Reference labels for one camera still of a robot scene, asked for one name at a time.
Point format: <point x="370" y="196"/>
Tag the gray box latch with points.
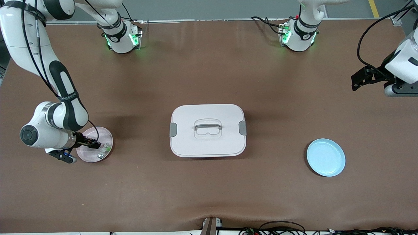
<point x="242" y="128"/>
<point x="173" y="130"/>

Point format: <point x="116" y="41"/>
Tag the green white small switch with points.
<point x="106" y="149"/>

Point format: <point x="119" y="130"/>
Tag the brown table mat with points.
<point x="209" y="189"/>

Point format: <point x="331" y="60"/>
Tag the white lidded storage box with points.
<point x="209" y="145"/>

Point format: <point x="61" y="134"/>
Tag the light blue round plate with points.
<point x="326" y="158"/>

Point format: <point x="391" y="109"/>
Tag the metal table edge clamp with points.
<point x="210" y="227"/>

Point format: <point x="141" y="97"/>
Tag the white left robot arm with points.
<point x="302" y="39"/>

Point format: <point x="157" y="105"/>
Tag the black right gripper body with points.
<point x="79" y="140"/>

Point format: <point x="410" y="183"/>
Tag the aluminium frame post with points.
<point x="400" y="18"/>

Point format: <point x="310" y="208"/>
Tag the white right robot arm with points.
<point x="62" y="114"/>

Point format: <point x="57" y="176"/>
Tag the pink round plate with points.
<point x="94" y="156"/>

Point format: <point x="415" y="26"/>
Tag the silver table edge rail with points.
<point x="212" y="20"/>

